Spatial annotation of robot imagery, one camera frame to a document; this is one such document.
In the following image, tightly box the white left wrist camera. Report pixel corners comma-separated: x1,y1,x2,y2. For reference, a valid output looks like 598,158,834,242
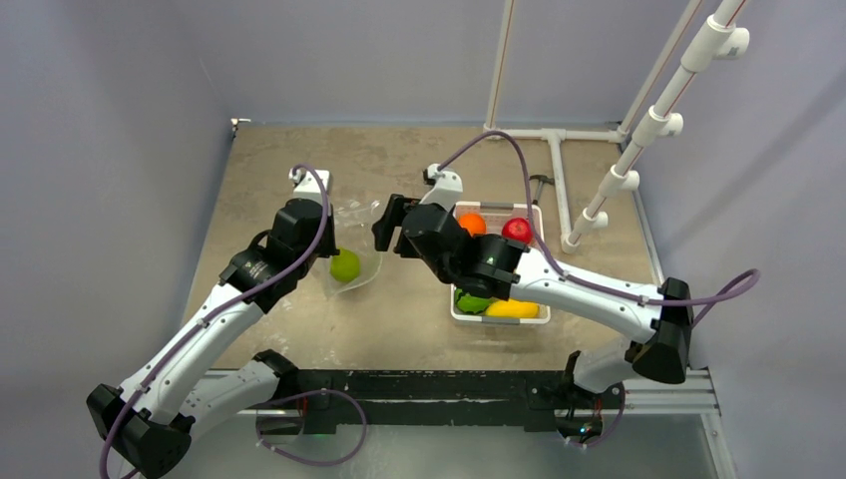
288,168,333,204

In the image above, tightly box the black hammer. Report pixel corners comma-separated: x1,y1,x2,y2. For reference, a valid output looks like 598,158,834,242
530,175,555,206

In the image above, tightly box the orange fruit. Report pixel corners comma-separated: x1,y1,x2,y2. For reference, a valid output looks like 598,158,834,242
458,213,487,237

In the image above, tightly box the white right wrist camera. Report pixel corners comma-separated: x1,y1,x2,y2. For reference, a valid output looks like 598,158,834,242
420,164,464,213

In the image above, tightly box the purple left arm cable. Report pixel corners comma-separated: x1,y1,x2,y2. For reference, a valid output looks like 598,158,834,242
99,164,332,479

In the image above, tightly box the yellow mango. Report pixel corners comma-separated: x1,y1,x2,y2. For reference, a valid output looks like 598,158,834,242
484,299,540,319

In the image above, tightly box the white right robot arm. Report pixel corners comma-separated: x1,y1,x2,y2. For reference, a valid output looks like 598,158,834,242
371,195,692,406

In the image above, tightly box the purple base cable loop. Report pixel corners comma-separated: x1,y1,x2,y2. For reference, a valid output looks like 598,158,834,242
254,388,369,469

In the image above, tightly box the red apple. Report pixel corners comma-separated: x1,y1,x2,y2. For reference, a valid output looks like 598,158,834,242
501,218,534,244

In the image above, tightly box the white pvc pipe frame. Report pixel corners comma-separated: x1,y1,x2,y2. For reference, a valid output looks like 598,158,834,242
504,0,750,253

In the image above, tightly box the green ridged squash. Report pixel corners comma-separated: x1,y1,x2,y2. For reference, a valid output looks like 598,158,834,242
453,288,495,315

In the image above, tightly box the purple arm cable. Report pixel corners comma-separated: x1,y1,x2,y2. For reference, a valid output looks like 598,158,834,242
436,131,761,328
99,164,332,479

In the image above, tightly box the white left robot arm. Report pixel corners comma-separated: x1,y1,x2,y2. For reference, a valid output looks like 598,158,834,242
86,198,337,478

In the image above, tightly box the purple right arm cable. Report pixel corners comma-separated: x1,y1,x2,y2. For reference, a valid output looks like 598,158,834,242
436,131,761,328

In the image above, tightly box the green lime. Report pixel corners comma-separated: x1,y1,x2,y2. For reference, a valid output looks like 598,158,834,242
329,248,361,283

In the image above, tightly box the white plastic basket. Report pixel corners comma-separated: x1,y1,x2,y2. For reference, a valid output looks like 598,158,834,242
450,202,552,325

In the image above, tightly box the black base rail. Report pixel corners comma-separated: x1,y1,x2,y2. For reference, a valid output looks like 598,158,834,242
142,367,720,438

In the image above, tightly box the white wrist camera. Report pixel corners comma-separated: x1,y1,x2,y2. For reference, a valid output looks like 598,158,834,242
288,168,333,204
420,164,464,213

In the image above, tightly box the clear zip top bag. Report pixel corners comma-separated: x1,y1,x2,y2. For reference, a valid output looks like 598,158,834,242
317,200,382,297

